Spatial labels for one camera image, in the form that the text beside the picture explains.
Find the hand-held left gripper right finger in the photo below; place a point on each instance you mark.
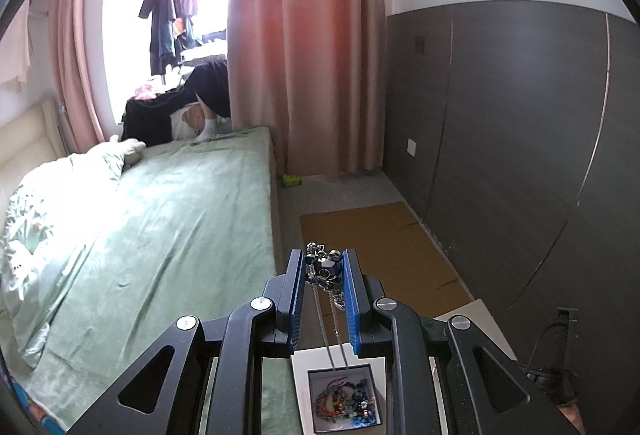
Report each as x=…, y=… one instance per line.
x=352, y=300

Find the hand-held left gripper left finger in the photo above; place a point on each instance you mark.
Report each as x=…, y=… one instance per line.
x=298, y=300

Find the black square gift box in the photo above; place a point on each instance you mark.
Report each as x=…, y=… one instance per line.
x=315, y=382

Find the flattened brown cardboard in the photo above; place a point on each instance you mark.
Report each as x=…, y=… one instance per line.
x=370, y=235

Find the small white table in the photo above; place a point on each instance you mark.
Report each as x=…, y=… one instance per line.
x=480, y=320

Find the small green toy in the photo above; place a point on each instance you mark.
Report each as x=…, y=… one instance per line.
x=292, y=181

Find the bed with green sheet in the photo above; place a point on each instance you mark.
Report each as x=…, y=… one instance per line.
x=190, y=225

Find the pile of dark clothes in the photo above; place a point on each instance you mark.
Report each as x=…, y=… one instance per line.
x=200, y=90

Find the pale green floral duvet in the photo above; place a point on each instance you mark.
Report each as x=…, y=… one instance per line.
x=55, y=215

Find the wide pink curtain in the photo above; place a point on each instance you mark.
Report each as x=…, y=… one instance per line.
x=320, y=40

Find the blue printed cloth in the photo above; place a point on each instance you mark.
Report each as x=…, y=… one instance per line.
x=35, y=405

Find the cream padded headboard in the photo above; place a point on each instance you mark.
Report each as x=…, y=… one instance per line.
x=25, y=140

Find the dark hanging clothes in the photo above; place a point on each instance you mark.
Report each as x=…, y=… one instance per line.
x=170, y=0

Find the narrow pink curtain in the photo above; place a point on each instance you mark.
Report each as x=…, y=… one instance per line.
x=75, y=55

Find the cream hanging cloth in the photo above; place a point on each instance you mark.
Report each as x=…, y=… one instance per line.
x=14, y=50

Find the white wall socket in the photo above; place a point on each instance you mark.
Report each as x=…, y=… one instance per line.
x=412, y=148

